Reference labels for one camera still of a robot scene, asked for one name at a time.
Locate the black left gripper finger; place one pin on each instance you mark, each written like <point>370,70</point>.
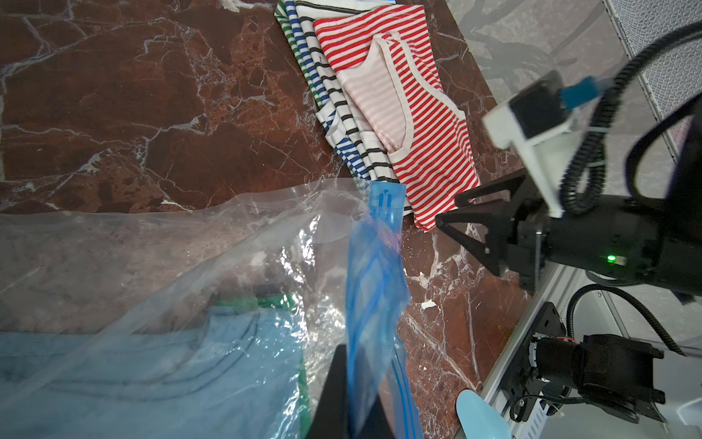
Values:
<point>332,417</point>

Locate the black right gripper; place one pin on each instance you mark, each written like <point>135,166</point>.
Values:
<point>621,239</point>

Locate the light blue tank top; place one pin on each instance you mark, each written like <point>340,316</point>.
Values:
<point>140,386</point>

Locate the black striped garment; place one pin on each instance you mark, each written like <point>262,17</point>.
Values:
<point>352,122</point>

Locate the clear vacuum bag blue zipper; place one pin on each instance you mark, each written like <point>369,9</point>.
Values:
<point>73,283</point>

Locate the red striped garment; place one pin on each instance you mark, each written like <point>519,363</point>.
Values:
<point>384,62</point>

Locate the blue striped tank top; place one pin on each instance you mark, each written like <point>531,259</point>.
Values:
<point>335,131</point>

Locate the green striped tank top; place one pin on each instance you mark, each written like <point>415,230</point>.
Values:
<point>296,49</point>

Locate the solid green garment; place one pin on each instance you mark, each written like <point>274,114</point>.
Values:
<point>261,383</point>

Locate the light blue garden trowel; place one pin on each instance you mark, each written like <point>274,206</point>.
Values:
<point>478,419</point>

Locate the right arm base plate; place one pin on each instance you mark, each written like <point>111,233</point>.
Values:
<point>612,373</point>

